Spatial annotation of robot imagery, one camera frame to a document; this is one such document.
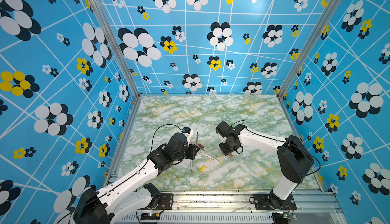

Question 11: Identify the right corner aluminium post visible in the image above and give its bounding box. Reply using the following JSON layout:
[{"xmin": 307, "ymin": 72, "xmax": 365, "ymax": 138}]
[{"xmin": 277, "ymin": 0, "xmax": 342, "ymax": 102}]

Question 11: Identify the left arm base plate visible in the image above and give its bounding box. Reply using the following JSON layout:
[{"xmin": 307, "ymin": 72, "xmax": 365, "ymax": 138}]
[{"xmin": 146, "ymin": 193, "xmax": 174, "ymax": 210}]

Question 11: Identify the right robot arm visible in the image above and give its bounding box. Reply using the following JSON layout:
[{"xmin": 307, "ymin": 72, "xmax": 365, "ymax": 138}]
[{"xmin": 216, "ymin": 121, "xmax": 318, "ymax": 210}]

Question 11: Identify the corner aluminium post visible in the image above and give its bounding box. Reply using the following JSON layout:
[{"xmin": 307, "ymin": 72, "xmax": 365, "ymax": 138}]
[
  {"xmin": 88, "ymin": 0, "xmax": 140, "ymax": 101},
  {"xmin": 277, "ymin": 0, "xmax": 342, "ymax": 102}
]

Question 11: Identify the left corner aluminium post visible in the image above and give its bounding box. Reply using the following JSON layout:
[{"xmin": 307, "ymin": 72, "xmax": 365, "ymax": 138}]
[{"xmin": 88, "ymin": 0, "xmax": 140, "ymax": 101}]

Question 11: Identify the right circuit board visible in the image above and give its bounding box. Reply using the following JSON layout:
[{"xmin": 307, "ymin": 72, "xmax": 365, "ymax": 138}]
[{"xmin": 272, "ymin": 212, "xmax": 297, "ymax": 224}]

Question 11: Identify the circuit board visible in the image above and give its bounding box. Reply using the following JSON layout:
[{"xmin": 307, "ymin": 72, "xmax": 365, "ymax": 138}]
[
  {"xmin": 272, "ymin": 212, "xmax": 297, "ymax": 224},
  {"xmin": 141, "ymin": 212, "xmax": 160, "ymax": 221}
]

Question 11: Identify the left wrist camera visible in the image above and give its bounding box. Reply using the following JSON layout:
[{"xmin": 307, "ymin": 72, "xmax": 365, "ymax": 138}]
[{"xmin": 181, "ymin": 127, "xmax": 194, "ymax": 143}]

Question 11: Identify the aluminium front rail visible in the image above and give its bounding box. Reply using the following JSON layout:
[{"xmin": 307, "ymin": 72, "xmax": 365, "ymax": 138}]
[{"xmin": 115, "ymin": 190, "xmax": 347, "ymax": 224}]

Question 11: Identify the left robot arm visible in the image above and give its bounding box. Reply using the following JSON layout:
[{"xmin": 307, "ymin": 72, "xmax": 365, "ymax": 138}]
[{"xmin": 70, "ymin": 133, "xmax": 200, "ymax": 224}]

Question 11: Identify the white pen yellow tip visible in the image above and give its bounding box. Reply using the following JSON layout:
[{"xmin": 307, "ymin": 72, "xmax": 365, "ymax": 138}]
[{"xmin": 201, "ymin": 152, "xmax": 221, "ymax": 164}]

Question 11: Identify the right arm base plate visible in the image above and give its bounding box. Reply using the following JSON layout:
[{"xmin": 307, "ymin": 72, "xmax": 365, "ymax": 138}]
[{"xmin": 249, "ymin": 194, "xmax": 297, "ymax": 211}]

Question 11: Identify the left circuit board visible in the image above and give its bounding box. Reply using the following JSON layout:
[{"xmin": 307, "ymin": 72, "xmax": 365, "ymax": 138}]
[{"xmin": 141, "ymin": 212, "xmax": 160, "ymax": 221}]

